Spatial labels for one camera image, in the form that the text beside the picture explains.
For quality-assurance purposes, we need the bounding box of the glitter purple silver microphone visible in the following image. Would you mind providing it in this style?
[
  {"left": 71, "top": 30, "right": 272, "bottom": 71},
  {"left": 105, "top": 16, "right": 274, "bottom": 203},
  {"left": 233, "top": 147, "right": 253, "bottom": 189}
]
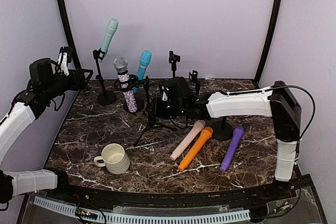
[{"left": 113, "top": 57, "right": 134, "bottom": 99}]

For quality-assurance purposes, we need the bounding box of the black stand of blue microphone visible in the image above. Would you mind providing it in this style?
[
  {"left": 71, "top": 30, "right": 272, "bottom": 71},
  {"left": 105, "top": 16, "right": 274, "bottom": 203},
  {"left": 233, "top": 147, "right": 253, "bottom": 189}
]
[{"left": 123, "top": 96, "right": 144, "bottom": 113}]

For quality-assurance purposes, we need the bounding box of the white slotted cable duct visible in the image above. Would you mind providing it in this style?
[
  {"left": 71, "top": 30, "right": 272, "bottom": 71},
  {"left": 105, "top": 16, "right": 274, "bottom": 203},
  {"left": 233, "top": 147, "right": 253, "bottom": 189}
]
[{"left": 33, "top": 196, "right": 250, "bottom": 223}]

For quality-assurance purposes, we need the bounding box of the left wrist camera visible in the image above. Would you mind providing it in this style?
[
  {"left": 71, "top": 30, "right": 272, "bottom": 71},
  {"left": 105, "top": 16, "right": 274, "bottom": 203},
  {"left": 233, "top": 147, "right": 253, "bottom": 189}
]
[{"left": 55, "top": 47, "right": 73, "bottom": 76}]

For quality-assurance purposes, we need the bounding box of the black tripod microphone stand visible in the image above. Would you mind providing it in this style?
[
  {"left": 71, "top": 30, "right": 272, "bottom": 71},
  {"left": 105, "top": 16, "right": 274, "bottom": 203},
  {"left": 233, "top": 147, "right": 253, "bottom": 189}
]
[{"left": 114, "top": 74, "right": 179, "bottom": 147}]

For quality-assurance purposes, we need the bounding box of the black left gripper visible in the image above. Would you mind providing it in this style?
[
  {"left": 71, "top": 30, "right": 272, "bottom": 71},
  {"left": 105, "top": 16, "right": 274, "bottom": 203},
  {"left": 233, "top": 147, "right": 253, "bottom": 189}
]
[{"left": 43, "top": 68, "right": 93, "bottom": 99}]

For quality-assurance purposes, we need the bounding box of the black stand of purple microphone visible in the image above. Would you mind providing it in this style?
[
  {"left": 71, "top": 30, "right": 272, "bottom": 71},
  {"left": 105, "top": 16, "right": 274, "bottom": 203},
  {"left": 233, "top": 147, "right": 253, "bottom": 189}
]
[{"left": 211, "top": 117, "right": 233, "bottom": 141}]

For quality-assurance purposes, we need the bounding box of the black stand of green microphone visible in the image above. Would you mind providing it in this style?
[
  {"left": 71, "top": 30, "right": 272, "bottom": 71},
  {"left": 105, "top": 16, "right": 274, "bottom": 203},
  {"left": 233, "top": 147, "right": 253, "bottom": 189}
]
[{"left": 92, "top": 48, "right": 117, "bottom": 105}]

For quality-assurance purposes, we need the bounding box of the left black frame post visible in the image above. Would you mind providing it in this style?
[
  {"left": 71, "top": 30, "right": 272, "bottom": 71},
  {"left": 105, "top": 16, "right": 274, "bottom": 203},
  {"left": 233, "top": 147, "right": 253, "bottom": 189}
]
[{"left": 57, "top": 0, "right": 81, "bottom": 69}]

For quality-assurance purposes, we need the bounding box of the blue microphone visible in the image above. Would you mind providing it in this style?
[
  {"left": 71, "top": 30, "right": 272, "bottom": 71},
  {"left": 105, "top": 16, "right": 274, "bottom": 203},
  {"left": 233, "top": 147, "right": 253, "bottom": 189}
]
[{"left": 136, "top": 50, "right": 152, "bottom": 81}]

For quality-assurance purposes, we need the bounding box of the beige pink microphone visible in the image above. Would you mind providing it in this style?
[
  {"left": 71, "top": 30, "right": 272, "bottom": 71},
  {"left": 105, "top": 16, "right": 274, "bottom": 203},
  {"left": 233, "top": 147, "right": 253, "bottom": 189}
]
[{"left": 170, "top": 120, "right": 206, "bottom": 161}]

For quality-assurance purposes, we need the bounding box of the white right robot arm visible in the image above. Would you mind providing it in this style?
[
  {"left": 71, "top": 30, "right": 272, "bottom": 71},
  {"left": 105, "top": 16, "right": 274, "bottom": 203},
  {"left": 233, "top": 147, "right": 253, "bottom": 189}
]
[{"left": 149, "top": 77, "right": 305, "bottom": 200}]

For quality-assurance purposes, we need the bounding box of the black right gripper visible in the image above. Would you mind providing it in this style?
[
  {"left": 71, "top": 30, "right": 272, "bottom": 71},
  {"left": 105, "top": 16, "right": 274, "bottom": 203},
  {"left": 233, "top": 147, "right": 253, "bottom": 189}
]
[{"left": 145, "top": 97, "right": 185, "bottom": 119}]

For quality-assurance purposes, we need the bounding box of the black front table rail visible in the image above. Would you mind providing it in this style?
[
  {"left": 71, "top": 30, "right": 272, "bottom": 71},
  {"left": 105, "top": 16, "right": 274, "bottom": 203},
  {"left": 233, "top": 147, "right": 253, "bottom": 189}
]
[{"left": 46, "top": 179, "right": 299, "bottom": 210}]

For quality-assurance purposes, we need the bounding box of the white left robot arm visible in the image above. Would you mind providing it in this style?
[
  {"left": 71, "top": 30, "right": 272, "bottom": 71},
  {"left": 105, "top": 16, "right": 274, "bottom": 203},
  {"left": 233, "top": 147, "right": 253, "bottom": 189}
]
[{"left": 1, "top": 57, "right": 93, "bottom": 204}]

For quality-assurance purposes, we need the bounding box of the mint green microphone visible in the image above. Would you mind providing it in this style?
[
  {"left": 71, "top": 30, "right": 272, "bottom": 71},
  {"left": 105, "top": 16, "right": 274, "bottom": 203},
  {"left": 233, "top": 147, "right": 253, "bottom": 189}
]
[{"left": 99, "top": 18, "right": 119, "bottom": 62}]

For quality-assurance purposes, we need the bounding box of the cream ceramic mug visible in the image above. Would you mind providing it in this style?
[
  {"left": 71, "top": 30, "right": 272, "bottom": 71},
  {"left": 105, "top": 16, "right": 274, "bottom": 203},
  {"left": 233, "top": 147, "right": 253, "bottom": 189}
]
[{"left": 93, "top": 143, "right": 130, "bottom": 175}]

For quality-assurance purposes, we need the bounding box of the right black frame post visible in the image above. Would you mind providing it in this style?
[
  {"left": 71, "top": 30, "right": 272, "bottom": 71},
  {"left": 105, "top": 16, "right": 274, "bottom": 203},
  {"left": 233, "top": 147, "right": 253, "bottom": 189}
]
[{"left": 253, "top": 0, "right": 281, "bottom": 87}]

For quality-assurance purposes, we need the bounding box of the orange microphone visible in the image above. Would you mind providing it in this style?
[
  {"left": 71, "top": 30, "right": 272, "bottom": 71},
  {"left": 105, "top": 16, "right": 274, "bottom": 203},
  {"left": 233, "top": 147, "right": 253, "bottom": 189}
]
[{"left": 178, "top": 126, "right": 214, "bottom": 172}]

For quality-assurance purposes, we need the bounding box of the black frame post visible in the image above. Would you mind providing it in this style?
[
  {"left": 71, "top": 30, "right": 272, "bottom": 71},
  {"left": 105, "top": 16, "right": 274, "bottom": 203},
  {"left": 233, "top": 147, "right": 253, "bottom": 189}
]
[
  {"left": 57, "top": 0, "right": 81, "bottom": 69},
  {"left": 253, "top": 0, "right": 281, "bottom": 87}
]

